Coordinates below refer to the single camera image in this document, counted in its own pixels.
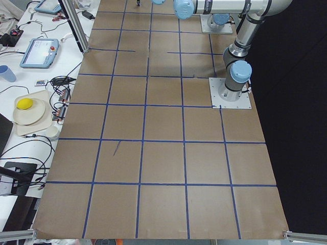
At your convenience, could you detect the yellow lemon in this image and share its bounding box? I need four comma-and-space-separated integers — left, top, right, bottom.
16, 98, 33, 110

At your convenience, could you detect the far blue teach pendant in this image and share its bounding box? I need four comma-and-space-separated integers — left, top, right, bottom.
34, 0, 61, 15

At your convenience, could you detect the aluminium frame post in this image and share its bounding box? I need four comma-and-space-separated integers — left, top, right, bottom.
58, 0, 89, 54

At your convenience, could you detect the black power adapter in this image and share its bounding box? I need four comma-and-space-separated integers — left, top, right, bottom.
81, 10, 95, 20

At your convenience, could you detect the blue teach pendant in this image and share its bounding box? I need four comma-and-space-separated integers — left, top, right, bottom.
19, 38, 59, 69
34, 0, 61, 15

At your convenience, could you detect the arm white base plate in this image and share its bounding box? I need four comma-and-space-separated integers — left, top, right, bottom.
209, 78, 252, 109
200, 13, 232, 35

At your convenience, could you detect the round beige plate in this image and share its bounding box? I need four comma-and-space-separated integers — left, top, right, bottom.
13, 99, 45, 125

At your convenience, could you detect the black monitor stand base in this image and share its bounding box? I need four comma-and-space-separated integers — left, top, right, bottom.
1, 161, 37, 196

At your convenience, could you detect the square beige tray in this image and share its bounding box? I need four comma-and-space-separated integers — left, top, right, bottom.
13, 90, 52, 136

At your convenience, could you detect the brown paper table cover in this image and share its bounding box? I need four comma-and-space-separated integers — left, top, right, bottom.
33, 1, 288, 239

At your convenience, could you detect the near blue teach pendant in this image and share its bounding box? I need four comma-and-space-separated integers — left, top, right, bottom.
19, 38, 59, 69

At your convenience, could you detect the white paper cup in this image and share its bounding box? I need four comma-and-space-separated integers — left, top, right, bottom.
45, 126, 60, 141

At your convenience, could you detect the small colourful card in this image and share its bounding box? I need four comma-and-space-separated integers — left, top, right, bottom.
35, 80, 49, 87

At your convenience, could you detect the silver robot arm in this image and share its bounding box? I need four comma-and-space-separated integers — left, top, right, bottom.
173, 0, 230, 26
173, 1, 292, 102

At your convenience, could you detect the light blue cup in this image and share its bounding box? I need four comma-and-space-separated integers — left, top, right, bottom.
0, 65, 16, 82

